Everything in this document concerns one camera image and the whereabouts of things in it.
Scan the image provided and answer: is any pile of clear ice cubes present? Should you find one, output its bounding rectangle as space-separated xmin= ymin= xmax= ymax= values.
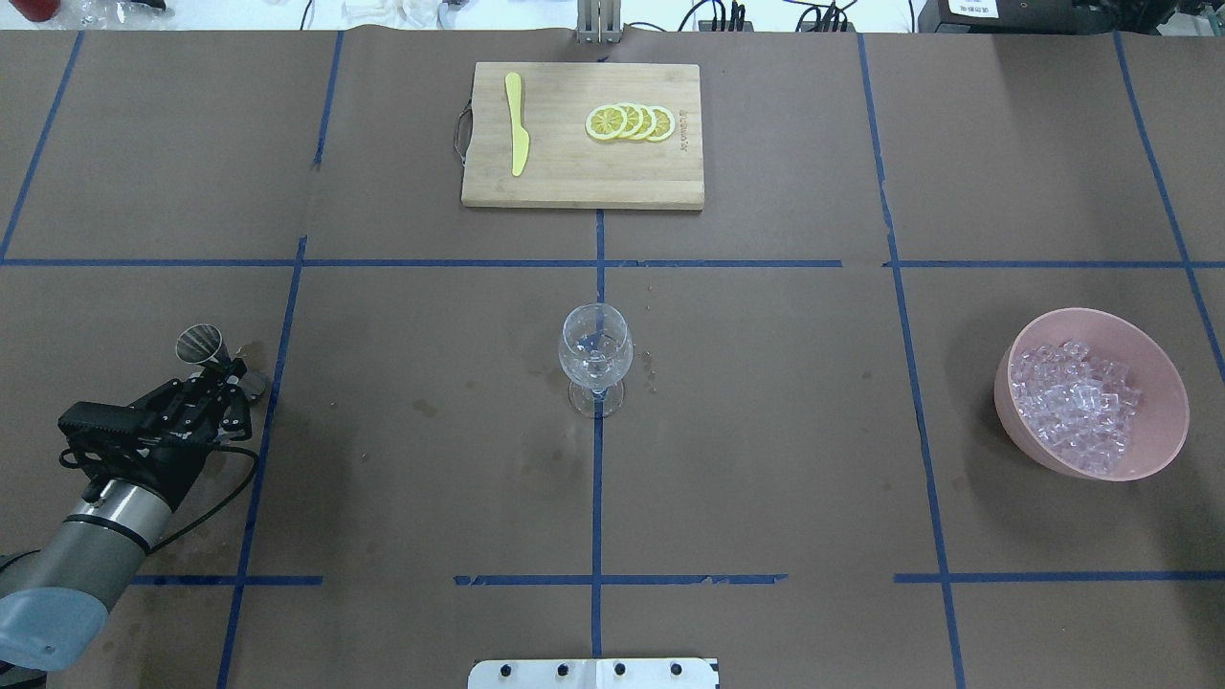
xmin=1008 ymin=340 xmax=1145 ymax=477

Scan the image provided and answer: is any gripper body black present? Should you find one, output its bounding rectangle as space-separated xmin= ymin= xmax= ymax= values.
xmin=118 ymin=374 xmax=254 ymax=499

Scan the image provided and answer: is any aluminium frame post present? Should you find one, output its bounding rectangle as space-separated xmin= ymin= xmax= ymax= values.
xmin=576 ymin=0 xmax=624 ymax=44

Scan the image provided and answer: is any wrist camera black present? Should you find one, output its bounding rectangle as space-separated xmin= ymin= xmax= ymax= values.
xmin=58 ymin=401 xmax=149 ymax=455

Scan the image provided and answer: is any yellow plastic knife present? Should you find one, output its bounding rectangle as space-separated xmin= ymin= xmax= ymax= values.
xmin=503 ymin=74 xmax=532 ymax=177

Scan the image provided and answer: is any clear wine glass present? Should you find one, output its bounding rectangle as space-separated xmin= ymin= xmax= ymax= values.
xmin=557 ymin=302 xmax=635 ymax=419

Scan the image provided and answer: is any bamboo cutting board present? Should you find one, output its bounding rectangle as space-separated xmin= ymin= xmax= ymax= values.
xmin=462 ymin=63 xmax=706 ymax=212

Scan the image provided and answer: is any lemon slice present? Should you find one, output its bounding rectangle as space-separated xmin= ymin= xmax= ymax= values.
xmin=586 ymin=104 xmax=628 ymax=143

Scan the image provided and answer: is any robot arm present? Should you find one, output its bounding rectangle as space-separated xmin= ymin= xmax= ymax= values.
xmin=1 ymin=371 xmax=251 ymax=688

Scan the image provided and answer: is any pink bowl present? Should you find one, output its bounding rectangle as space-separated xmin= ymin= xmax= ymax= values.
xmin=993 ymin=308 xmax=1191 ymax=481

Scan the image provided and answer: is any silver mounting plate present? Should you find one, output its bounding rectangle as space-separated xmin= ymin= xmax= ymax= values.
xmin=467 ymin=657 xmax=722 ymax=688

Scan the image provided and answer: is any red cylinder bottle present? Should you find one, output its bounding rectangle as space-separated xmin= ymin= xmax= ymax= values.
xmin=9 ymin=0 xmax=61 ymax=23

